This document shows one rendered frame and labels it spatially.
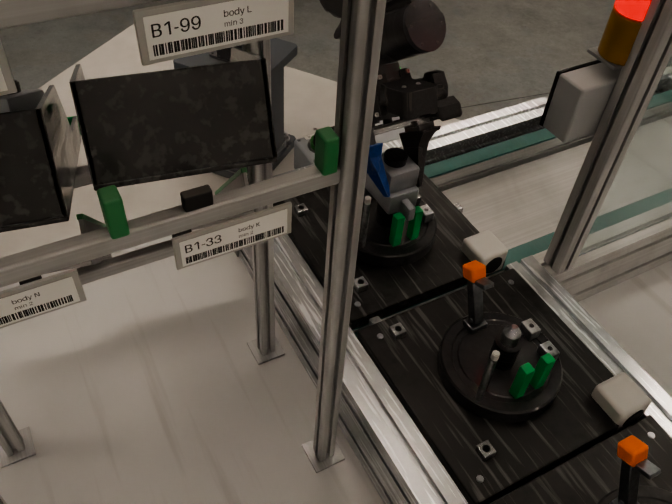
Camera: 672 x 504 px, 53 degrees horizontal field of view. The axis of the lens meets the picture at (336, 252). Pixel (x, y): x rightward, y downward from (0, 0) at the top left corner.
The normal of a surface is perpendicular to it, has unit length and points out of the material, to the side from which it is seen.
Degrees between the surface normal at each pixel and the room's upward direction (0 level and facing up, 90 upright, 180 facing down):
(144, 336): 0
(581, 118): 90
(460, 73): 0
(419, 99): 70
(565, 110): 90
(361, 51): 90
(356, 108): 90
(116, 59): 0
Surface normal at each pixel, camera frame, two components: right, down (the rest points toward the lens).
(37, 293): 0.47, 0.65
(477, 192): 0.06, -0.69
